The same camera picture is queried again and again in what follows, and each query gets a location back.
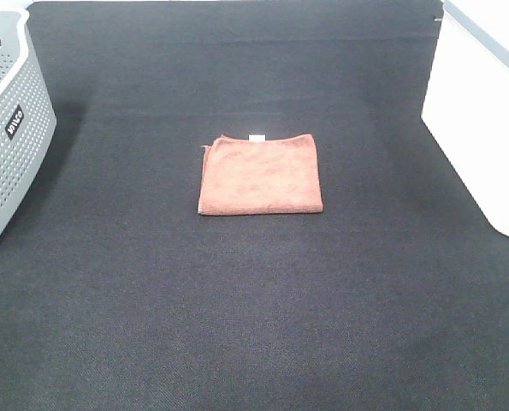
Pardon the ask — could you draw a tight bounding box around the orange towel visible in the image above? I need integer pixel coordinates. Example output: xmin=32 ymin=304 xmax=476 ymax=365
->
xmin=198 ymin=134 xmax=323 ymax=216

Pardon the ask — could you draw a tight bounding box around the black fabric table mat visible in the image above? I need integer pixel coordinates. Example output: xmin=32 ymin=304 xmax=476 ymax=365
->
xmin=0 ymin=1 xmax=509 ymax=410

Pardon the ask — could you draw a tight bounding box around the white plastic storage box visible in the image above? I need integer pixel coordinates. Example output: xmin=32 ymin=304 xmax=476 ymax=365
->
xmin=421 ymin=1 xmax=509 ymax=236

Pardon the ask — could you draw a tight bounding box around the grey perforated laundry basket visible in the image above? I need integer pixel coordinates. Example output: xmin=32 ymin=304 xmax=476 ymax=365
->
xmin=0 ymin=8 xmax=56 ymax=235

